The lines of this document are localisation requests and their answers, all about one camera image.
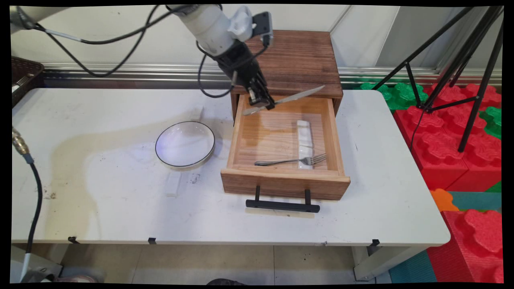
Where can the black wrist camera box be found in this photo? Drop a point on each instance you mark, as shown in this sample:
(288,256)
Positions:
(263,26)

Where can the white ceramic cutlery rest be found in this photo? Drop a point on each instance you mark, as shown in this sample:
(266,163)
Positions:
(196,113)
(306,158)
(304,132)
(174,184)

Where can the dark brown wooden cabinet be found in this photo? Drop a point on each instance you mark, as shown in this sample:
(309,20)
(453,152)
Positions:
(297,60)

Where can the aluminium wall rail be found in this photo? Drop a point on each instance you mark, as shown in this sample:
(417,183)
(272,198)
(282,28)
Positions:
(160,74)

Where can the large red foam block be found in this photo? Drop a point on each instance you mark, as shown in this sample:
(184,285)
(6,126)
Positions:
(441,144)

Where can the green foam block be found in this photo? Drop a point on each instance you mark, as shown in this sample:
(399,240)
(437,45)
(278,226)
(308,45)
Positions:
(493,120)
(397,96)

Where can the brown woven basket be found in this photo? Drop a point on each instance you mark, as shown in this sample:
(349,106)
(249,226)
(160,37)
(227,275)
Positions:
(24,68)

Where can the light wooden drawer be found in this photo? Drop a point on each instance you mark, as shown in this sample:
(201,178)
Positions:
(277,136)

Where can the teal foam mat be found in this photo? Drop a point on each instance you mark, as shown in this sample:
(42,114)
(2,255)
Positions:
(413,269)
(478,200)

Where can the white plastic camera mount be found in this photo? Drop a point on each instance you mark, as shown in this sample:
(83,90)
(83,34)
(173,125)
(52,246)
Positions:
(241,22)

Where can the white plate with black rim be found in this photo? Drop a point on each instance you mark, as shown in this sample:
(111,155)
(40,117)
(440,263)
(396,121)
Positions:
(184,144)

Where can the orange foam piece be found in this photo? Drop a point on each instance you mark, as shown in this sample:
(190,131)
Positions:
(441,200)

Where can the silver metal table knife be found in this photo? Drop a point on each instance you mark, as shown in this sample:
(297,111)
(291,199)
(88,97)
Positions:
(297,96)

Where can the black camera tripod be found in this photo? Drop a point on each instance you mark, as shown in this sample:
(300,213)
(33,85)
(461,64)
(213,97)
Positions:
(480,80)

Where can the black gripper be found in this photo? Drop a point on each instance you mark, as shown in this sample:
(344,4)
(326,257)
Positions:
(241,66)

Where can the silver metal fork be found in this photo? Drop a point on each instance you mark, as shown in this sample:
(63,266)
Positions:
(289,161)

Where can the white table leg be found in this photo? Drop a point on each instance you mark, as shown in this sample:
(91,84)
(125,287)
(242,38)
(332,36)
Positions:
(377,263)

